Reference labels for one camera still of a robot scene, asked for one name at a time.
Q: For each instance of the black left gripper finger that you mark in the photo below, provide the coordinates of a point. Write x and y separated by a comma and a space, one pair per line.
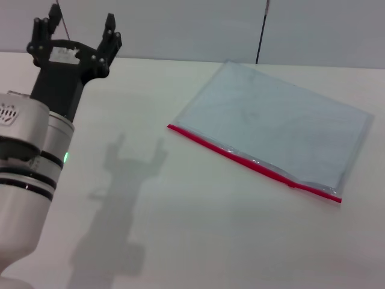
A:
45, 28
110, 39

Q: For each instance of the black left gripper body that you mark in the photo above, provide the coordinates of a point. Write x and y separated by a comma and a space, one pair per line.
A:
60, 84

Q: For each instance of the clear document bag red zip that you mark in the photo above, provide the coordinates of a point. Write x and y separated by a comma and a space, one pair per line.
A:
270, 120

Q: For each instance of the red zip slider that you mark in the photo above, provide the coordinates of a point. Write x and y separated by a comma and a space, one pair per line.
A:
292, 183

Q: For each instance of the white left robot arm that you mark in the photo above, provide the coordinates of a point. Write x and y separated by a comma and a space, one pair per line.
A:
24, 216

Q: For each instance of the silver black left wrist camera box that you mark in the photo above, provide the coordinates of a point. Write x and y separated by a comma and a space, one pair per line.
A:
21, 114

